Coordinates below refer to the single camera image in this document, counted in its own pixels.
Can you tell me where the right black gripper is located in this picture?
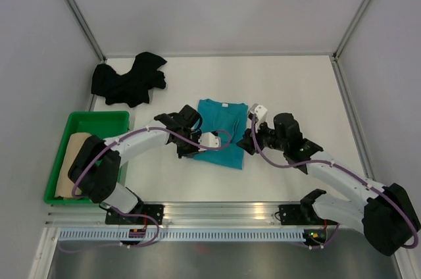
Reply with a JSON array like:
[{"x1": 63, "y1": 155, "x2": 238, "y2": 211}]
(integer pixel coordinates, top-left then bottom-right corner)
[{"x1": 236, "y1": 117, "x2": 287, "y2": 155}]

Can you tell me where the teal t-shirt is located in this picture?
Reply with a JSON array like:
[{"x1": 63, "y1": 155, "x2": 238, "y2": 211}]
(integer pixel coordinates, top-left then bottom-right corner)
[{"x1": 194, "y1": 99, "x2": 248, "y2": 170}]

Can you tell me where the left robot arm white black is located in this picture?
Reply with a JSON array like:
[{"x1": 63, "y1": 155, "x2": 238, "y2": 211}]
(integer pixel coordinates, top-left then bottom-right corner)
[{"x1": 68, "y1": 105, "x2": 203, "y2": 225}]

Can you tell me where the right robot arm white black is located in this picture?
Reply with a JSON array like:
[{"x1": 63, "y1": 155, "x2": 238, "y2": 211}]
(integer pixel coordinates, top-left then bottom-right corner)
[{"x1": 237, "y1": 105, "x2": 420, "y2": 256}]

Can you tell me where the black t-shirt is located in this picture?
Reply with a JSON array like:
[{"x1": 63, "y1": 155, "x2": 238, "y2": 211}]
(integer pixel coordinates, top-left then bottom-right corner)
[{"x1": 91, "y1": 52, "x2": 167, "y2": 108}]

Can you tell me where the green plastic tray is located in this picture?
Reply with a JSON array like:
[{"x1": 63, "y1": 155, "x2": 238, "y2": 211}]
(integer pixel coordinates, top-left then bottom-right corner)
[{"x1": 43, "y1": 111, "x2": 130, "y2": 206}]

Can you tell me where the rolled beige t-shirt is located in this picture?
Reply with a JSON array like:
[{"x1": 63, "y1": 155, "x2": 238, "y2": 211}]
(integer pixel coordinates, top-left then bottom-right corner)
[{"x1": 55, "y1": 132, "x2": 91, "y2": 199}]

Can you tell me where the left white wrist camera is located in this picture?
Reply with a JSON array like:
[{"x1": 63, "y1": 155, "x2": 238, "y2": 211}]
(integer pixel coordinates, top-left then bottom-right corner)
[{"x1": 199, "y1": 132, "x2": 221, "y2": 150}]

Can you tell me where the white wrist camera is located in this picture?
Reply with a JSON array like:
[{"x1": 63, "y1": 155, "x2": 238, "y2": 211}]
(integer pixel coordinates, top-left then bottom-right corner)
[
  {"x1": 247, "y1": 103, "x2": 268, "y2": 129},
  {"x1": 199, "y1": 132, "x2": 221, "y2": 150}
]

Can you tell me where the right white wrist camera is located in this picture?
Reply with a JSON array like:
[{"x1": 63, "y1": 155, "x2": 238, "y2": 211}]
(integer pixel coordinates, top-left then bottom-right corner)
[{"x1": 247, "y1": 103, "x2": 268, "y2": 129}]

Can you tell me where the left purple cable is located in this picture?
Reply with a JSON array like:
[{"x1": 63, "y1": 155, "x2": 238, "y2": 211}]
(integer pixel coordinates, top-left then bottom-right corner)
[{"x1": 59, "y1": 128, "x2": 233, "y2": 253}]

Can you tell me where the purple cable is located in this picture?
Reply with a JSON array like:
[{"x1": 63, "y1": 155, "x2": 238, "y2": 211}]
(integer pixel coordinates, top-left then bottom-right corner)
[
  {"x1": 59, "y1": 128, "x2": 233, "y2": 253},
  {"x1": 250, "y1": 117, "x2": 417, "y2": 250}
]

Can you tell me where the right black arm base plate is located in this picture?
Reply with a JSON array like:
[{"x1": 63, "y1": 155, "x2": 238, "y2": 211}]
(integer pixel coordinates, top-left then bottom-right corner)
[{"x1": 274, "y1": 203, "x2": 337, "y2": 226}]

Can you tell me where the aluminium frame rail front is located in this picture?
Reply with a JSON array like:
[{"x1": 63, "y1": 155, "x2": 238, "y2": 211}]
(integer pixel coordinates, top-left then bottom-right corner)
[{"x1": 45, "y1": 201, "x2": 404, "y2": 227}]

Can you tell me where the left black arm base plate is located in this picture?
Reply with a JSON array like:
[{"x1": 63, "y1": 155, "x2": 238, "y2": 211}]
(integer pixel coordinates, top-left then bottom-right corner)
[{"x1": 105, "y1": 203, "x2": 164, "y2": 225}]

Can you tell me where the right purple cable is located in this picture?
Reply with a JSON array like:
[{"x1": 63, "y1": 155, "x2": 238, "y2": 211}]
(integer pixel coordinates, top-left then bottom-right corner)
[{"x1": 250, "y1": 117, "x2": 417, "y2": 250}]

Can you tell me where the white slotted cable duct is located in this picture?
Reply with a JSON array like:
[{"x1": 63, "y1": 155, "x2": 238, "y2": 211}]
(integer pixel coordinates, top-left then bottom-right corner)
[{"x1": 59, "y1": 228, "x2": 326, "y2": 242}]

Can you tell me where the right aluminium corner post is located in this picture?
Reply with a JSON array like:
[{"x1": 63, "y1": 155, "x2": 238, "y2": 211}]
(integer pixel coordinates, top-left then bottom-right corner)
[{"x1": 332, "y1": 0, "x2": 373, "y2": 62}]

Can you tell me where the aluminium corner post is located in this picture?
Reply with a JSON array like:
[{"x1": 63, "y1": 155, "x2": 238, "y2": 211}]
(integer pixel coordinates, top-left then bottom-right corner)
[
  {"x1": 332, "y1": 0, "x2": 373, "y2": 62},
  {"x1": 64, "y1": 0, "x2": 107, "y2": 63}
]

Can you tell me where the left aluminium corner post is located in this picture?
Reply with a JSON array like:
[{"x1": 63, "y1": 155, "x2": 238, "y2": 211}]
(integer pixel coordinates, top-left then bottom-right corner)
[{"x1": 64, "y1": 0, "x2": 107, "y2": 63}]

